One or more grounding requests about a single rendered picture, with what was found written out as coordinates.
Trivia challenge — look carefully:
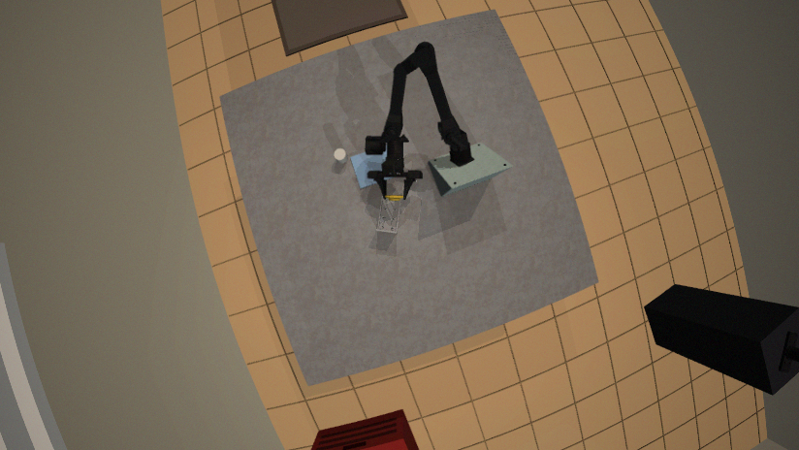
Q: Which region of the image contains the light blue mat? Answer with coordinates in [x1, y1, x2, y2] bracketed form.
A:
[350, 145, 387, 188]

